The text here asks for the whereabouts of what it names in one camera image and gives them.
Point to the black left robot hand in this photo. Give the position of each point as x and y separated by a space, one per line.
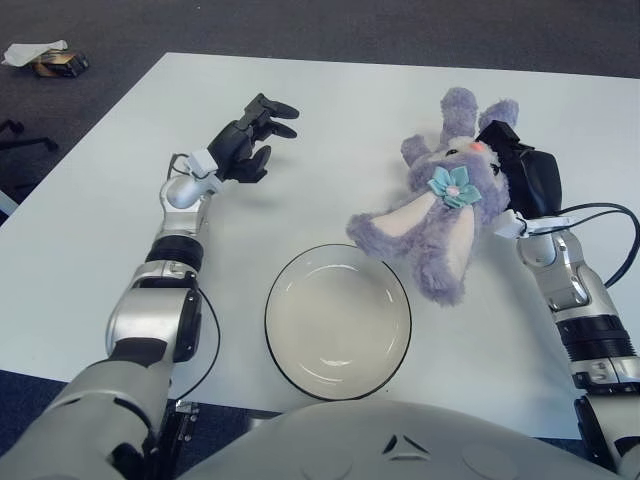
232 145

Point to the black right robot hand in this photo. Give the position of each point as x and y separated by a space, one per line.
535 180

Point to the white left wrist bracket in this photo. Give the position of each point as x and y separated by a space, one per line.
202 161

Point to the purple plush bunny doll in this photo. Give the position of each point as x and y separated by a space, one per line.
450 235

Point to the grey robot torso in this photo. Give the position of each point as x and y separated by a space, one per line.
400 450

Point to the white plate with black rim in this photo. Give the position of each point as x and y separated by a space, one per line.
340 320

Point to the crumpled white paper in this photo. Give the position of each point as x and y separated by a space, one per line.
22 52

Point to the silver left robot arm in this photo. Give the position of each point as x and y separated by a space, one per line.
150 310

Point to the white desk edge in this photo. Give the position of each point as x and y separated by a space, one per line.
6 200

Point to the metal table bracket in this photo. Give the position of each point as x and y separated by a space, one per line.
185 420

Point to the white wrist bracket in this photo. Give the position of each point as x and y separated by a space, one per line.
202 161
510 230

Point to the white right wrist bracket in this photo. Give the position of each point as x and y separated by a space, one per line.
510 230

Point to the black office chair base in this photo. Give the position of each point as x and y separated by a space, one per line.
30 142

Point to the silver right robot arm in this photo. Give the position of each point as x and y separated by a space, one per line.
575 280

